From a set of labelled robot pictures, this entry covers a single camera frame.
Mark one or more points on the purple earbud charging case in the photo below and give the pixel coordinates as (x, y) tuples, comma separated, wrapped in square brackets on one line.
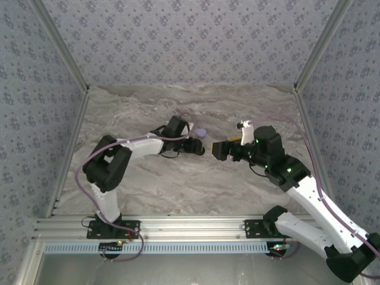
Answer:
[(202, 132)]

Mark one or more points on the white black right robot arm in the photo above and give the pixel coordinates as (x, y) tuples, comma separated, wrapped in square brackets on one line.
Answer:
[(308, 193)]

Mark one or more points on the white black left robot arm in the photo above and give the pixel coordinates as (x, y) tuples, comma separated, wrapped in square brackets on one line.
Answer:
[(139, 145)]

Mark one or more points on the small black electronics board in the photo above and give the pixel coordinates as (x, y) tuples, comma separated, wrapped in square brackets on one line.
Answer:
[(276, 250), (108, 247)]

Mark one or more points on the aluminium table side rail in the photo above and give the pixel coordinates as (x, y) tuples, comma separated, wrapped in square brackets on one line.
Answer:
[(305, 118), (77, 118)]

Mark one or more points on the aluminium mounting rail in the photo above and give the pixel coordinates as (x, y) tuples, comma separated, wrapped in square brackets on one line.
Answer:
[(190, 228)]

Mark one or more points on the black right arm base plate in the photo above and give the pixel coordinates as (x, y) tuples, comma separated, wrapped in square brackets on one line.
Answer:
[(253, 230)]

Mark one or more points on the aluminium frame post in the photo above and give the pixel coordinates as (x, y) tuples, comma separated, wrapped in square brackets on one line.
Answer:
[(321, 44), (62, 44)]

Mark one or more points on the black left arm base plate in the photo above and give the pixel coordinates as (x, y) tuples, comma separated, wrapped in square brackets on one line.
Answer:
[(95, 234)]

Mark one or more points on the aluminium lower frame bar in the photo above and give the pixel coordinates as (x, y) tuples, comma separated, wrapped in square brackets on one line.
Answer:
[(28, 267)]

